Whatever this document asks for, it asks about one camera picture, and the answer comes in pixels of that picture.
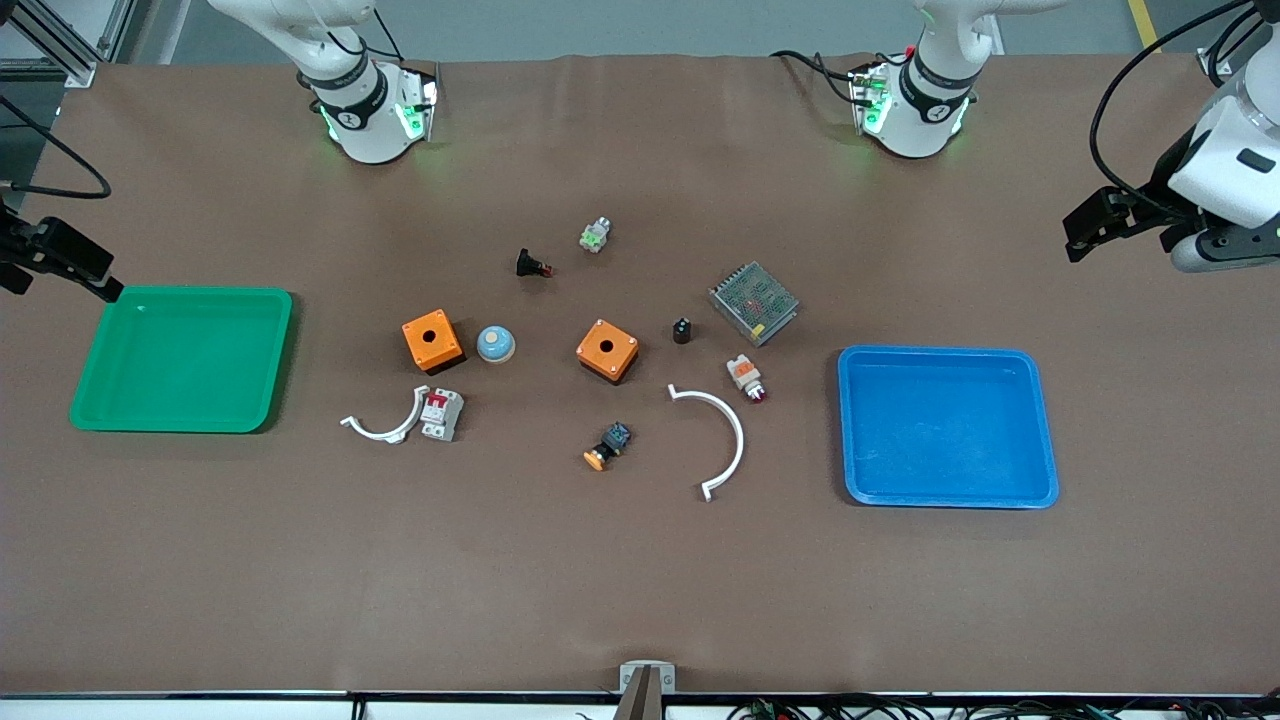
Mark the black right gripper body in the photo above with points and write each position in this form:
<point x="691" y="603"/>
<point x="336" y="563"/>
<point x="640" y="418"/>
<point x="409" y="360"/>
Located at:
<point x="22" y="249"/>

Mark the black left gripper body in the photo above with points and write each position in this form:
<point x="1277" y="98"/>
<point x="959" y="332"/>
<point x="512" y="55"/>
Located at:
<point x="1143" y="209"/>

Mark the white red circuit breaker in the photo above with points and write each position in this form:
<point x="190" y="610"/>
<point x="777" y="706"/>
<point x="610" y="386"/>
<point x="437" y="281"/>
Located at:
<point x="441" y="414"/>

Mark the small black capacitor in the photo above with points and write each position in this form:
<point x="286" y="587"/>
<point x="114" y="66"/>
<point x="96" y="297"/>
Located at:
<point x="681" y="331"/>

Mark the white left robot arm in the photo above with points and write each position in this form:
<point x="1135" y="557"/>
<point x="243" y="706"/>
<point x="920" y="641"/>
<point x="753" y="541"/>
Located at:
<point x="925" y="100"/>

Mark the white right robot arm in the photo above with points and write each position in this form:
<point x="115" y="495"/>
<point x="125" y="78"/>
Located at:
<point x="360" y="110"/>

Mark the green plastic tray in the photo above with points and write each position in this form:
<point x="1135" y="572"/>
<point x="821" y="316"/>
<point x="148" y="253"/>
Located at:
<point x="180" y="360"/>

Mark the blue plastic tray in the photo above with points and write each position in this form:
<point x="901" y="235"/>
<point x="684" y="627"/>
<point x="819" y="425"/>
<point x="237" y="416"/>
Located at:
<point x="950" y="430"/>

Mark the small white curved clip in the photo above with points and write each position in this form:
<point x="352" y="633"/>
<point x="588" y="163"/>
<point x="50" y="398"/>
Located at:
<point x="395" y="432"/>

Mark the orange box with hole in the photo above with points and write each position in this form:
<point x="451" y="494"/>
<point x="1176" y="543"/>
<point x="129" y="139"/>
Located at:
<point x="607" y="350"/>
<point x="432" y="340"/>

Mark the metal mesh power supply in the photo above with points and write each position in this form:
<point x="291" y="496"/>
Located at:
<point x="754" y="303"/>

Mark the orange white indicator lamp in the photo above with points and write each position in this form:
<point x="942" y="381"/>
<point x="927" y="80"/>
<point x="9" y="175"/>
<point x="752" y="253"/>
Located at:
<point x="745" y="376"/>

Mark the blue dome button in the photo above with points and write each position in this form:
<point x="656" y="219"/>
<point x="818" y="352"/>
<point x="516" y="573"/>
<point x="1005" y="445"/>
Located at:
<point x="495" y="344"/>

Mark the large white curved clip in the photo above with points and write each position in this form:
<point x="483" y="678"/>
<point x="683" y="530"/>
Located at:
<point x="735" y="435"/>

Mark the black red push button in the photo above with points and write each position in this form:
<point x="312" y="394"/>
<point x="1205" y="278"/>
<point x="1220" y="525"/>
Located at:
<point x="530" y="263"/>

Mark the silver green push button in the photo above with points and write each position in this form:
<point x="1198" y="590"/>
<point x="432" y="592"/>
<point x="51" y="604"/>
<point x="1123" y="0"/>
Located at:
<point x="595" y="236"/>

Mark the brown table mat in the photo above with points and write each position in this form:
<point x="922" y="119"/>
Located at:
<point x="640" y="570"/>

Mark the aluminium frame profile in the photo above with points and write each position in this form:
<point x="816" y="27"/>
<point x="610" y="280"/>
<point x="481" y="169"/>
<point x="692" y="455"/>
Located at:
<point x="1210" y="62"/>
<point x="75" y="55"/>

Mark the orange capped black switch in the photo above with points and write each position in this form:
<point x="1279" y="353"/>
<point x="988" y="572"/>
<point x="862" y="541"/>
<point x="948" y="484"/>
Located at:
<point x="608" y="445"/>

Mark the grey metal bracket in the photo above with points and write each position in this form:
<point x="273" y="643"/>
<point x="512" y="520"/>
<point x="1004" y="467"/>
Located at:
<point x="630" y="675"/>

